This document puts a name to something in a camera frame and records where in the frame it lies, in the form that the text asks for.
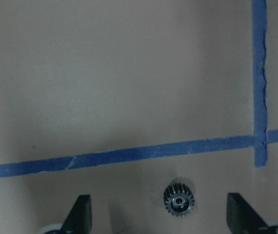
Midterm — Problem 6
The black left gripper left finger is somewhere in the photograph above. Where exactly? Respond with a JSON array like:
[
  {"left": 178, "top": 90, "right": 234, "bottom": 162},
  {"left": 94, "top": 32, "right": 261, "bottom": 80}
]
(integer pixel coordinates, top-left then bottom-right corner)
[{"left": 60, "top": 195, "right": 92, "bottom": 234}]

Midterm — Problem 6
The black bearing gear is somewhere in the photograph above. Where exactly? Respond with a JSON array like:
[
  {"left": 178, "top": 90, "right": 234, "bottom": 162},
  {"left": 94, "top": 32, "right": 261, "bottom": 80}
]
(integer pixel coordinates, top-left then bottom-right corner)
[{"left": 163, "top": 183, "right": 195, "bottom": 217}]

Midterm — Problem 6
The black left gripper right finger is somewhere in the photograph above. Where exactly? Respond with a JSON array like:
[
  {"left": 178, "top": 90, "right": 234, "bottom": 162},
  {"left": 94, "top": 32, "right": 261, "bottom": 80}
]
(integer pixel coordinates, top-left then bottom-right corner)
[{"left": 226, "top": 193, "right": 268, "bottom": 234}]

